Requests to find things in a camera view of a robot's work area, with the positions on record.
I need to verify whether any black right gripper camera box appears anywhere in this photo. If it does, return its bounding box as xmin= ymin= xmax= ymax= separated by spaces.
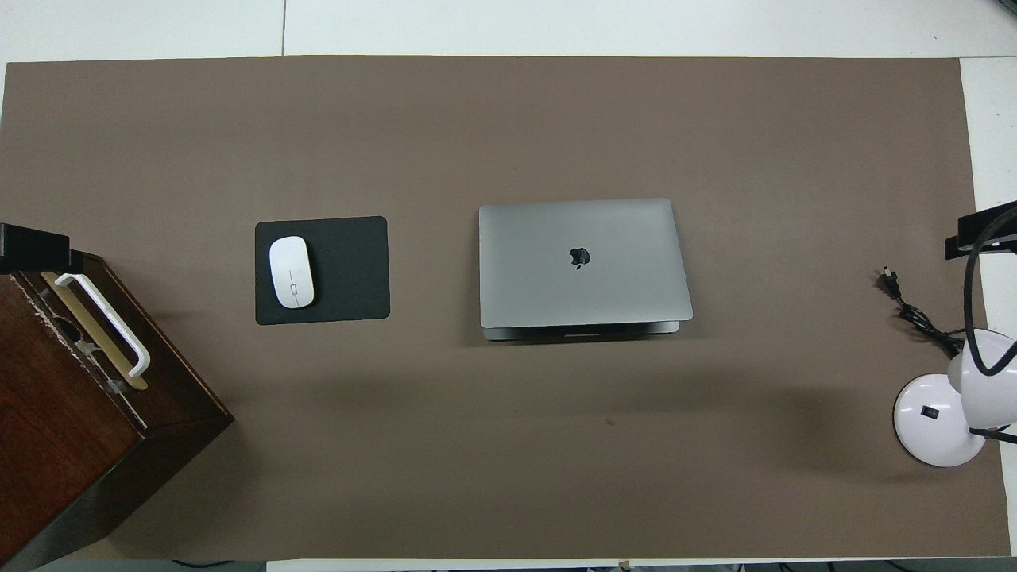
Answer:
xmin=945 ymin=202 xmax=1017 ymax=260

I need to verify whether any white box handle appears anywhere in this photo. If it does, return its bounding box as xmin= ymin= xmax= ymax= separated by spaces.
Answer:
xmin=54 ymin=272 xmax=151 ymax=377

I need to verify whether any black left gripper camera box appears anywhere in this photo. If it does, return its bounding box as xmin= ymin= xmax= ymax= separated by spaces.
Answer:
xmin=0 ymin=223 xmax=72 ymax=276

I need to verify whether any dark brown wooden box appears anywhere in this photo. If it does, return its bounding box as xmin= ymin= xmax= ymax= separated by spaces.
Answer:
xmin=0 ymin=249 xmax=235 ymax=570

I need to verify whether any white computer mouse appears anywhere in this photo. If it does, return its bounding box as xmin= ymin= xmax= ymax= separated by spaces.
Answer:
xmin=269 ymin=236 xmax=315 ymax=310

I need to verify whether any large brown table mat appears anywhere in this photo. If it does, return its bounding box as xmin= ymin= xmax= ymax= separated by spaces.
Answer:
xmin=0 ymin=56 xmax=1011 ymax=562

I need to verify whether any white desk lamp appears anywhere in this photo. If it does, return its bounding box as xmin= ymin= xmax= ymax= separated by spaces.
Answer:
xmin=893 ymin=328 xmax=1017 ymax=468

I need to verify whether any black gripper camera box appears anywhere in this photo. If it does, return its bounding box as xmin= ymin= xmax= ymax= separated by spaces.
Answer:
xmin=945 ymin=202 xmax=1017 ymax=260
xmin=0 ymin=223 xmax=72 ymax=276

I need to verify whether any silver grey laptop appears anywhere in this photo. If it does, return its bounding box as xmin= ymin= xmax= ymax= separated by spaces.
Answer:
xmin=478 ymin=198 xmax=694 ymax=342

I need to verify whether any gold metal handle plate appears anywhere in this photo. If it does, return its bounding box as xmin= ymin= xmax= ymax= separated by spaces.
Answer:
xmin=40 ymin=272 xmax=149 ymax=391

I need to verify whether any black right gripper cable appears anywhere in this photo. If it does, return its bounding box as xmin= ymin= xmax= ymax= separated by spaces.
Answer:
xmin=963 ymin=205 xmax=1017 ymax=377

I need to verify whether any black mouse pad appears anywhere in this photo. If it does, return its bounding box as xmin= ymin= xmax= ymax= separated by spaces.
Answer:
xmin=254 ymin=215 xmax=391 ymax=326

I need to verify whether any black lamp power cable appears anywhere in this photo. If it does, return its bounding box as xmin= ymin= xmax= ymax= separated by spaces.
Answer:
xmin=878 ymin=268 xmax=967 ymax=358

